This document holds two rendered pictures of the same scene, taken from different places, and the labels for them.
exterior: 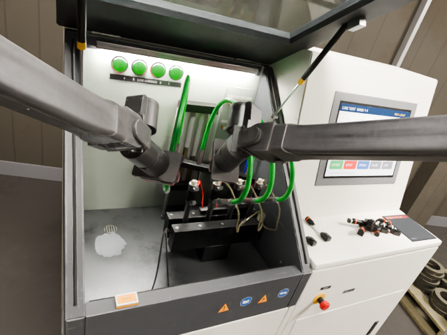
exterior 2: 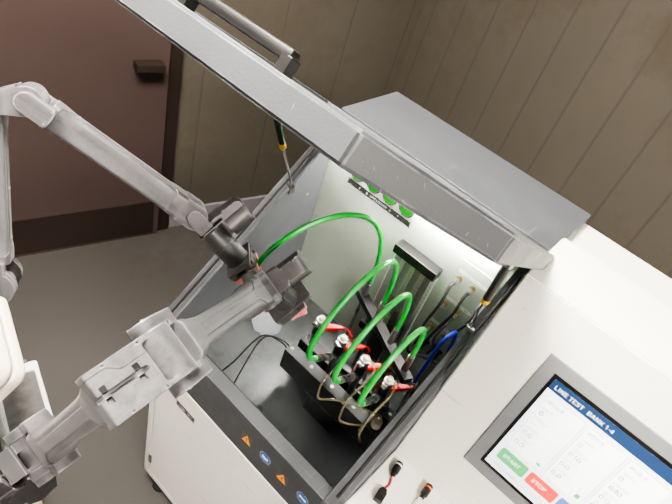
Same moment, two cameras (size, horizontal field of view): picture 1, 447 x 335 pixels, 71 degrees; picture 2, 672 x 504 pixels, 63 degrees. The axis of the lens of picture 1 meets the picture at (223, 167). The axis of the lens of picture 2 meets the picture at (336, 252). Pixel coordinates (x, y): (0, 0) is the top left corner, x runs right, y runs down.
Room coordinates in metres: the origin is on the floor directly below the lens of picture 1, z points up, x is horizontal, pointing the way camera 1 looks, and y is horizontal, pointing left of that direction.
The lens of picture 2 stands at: (0.30, -0.78, 2.20)
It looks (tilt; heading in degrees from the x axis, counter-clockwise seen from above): 40 degrees down; 60
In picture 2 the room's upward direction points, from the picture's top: 20 degrees clockwise
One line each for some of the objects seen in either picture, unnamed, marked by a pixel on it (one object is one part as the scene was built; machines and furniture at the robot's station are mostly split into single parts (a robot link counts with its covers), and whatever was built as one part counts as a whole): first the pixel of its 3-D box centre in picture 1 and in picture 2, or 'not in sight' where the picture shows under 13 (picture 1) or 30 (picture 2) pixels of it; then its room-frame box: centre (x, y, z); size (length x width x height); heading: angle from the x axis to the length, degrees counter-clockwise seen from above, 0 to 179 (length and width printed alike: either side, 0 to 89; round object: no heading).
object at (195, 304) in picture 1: (203, 304); (239, 419); (0.62, -0.05, 0.87); 0.62 x 0.04 x 0.16; 121
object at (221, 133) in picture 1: (233, 127); (454, 313); (1.17, 0.00, 1.20); 0.13 x 0.03 x 0.31; 121
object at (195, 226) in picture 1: (213, 234); (332, 395); (0.88, -0.03, 0.91); 0.34 x 0.10 x 0.15; 121
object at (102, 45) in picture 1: (185, 59); not in sight; (1.05, 0.21, 1.43); 0.54 x 0.03 x 0.02; 121
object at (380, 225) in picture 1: (374, 224); not in sight; (1.08, -0.63, 1.01); 0.23 x 0.11 x 0.06; 121
